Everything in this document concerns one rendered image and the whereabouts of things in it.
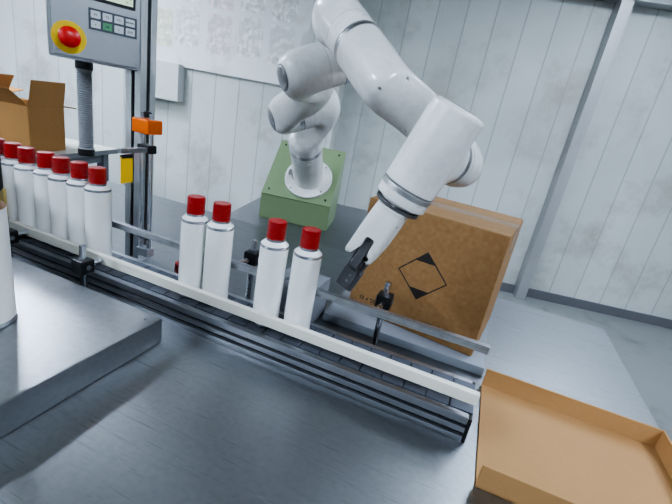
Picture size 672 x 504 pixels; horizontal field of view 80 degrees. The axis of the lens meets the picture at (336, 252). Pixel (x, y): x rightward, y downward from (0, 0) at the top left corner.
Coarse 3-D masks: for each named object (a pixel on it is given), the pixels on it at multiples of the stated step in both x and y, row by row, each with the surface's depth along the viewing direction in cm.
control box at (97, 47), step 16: (48, 0) 77; (64, 0) 78; (80, 0) 79; (48, 16) 78; (64, 16) 79; (80, 16) 80; (128, 16) 84; (48, 32) 79; (80, 32) 81; (96, 32) 82; (48, 48) 80; (64, 48) 81; (80, 48) 82; (96, 48) 83; (112, 48) 85; (128, 48) 86; (112, 64) 86; (128, 64) 87
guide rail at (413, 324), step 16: (112, 224) 91; (128, 224) 91; (160, 240) 87; (176, 240) 87; (256, 272) 80; (320, 288) 77; (352, 304) 74; (368, 304) 74; (400, 320) 72; (416, 320) 72; (448, 336) 69; (464, 336) 69
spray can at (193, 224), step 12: (192, 204) 76; (204, 204) 77; (192, 216) 77; (204, 216) 78; (192, 228) 76; (204, 228) 78; (180, 240) 78; (192, 240) 77; (204, 240) 79; (180, 252) 79; (192, 252) 78; (204, 252) 80; (180, 264) 80; (192, 264) 79; (180, 276) 80; (192, 276) 80
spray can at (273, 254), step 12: (276, 228) 70; (264, 240) 72; (276, 240) 71; (264, 252) 71; (276, 252) 71; (264, 264) 72; (276, 264) 72; (264, 276) 72; (276, 276) 73; (264, 288) 73; (276, 288) 74; (264, 300) 74; (276, 300) 75; (264, 312) 75; (276, 312) 76
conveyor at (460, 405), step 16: (32, 240) 93; (64, 256) 89; (112, 256) 93; (112, 272) 86; (160, 272) 90; (160, 288) 83; (192, 304) 79; (240, 320) 77; (272, 336) 74; (288, 336) 75; (336, 336) 78; (320, 352) 72; (384, 352) 75; (352, 368) 69; (368, 368) 70; (416, 368) 72; (400, 384) 67; (416, 384) 68; (464, 384) 70; (448, 400) 65
